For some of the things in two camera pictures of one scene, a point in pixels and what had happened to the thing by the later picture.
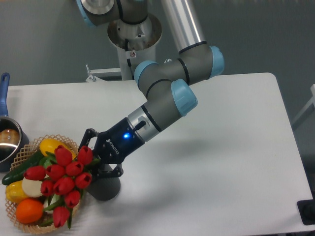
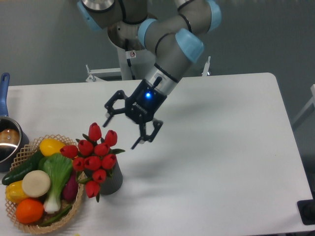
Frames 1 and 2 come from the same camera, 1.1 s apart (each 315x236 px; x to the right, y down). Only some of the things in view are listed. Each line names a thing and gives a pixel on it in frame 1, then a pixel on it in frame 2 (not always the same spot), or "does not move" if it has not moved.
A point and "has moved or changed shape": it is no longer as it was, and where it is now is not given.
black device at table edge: [306, 209] does not move
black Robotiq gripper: [114, 145] -> [141, 105]
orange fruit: [29, 211] does not move
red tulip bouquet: [62, 181] has moved or changed shape
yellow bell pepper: [15, 192] does not move
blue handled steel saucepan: [13, 138] does not move
